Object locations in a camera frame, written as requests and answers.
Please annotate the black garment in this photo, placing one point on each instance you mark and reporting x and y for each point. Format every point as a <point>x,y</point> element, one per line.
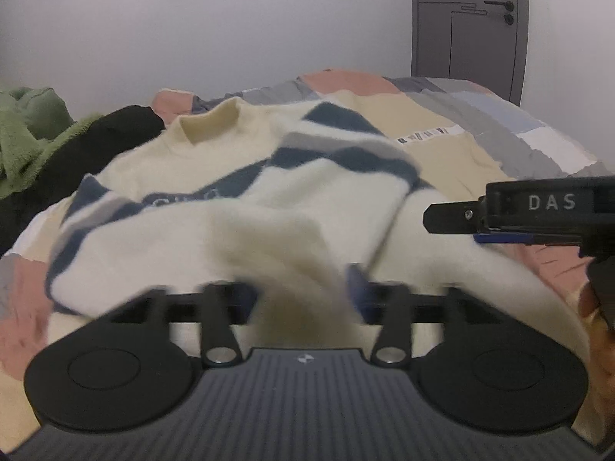
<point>96,149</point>

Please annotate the green fleece garment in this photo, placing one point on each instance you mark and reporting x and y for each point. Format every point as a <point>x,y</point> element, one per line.
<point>29,129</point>

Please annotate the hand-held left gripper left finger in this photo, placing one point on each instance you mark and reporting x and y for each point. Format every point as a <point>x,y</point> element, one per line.
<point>216,317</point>

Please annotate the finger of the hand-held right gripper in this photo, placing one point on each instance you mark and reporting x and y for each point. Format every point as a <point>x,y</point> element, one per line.
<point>504,239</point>
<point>447,218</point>

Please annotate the person's right hand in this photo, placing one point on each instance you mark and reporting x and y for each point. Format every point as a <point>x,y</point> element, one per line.
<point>603,355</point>

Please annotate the grey door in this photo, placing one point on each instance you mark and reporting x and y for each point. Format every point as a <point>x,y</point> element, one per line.
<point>432,33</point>

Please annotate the cream striped sweater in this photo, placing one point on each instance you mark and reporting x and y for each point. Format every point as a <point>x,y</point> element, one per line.
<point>240,230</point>

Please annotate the black door lock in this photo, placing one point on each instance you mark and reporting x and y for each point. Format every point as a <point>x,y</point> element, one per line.
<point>508,20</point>

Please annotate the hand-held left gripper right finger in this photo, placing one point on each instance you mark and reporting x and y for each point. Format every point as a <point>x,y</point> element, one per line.
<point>358,293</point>

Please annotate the patchwork blanket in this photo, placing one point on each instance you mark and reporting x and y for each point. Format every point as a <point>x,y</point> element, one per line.
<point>480,120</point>

